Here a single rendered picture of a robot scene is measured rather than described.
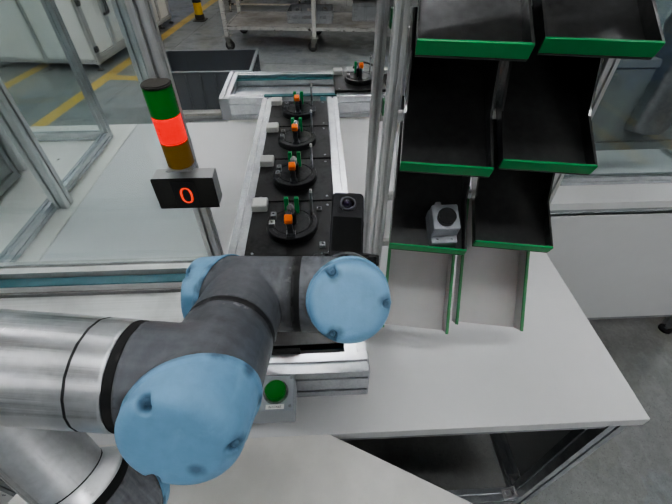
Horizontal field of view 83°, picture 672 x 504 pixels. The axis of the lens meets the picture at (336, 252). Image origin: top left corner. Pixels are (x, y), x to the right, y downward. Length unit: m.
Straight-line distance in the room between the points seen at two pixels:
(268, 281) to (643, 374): 2.16
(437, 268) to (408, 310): 0.11
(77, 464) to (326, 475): 0.42
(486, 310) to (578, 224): 0.85
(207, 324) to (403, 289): 0.59
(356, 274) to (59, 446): 0.43
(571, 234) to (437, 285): 0.93
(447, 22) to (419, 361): 0.68
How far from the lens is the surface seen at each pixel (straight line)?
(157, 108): 0.76
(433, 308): 0.83
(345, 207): 0.54
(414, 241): 0.70
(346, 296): 0.33
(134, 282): 1.07
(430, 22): 0.57
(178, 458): 0.26
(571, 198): 1.59
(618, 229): 1.77
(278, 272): 0.36
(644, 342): 2.50
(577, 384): 1.04
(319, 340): 0.82
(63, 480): 0.62
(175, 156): 0.80
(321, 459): 0.84
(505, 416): 0.93
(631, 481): 2.06
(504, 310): 0.88
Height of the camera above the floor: 1.66
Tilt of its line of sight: 44 degrees down
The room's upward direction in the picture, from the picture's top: straight up
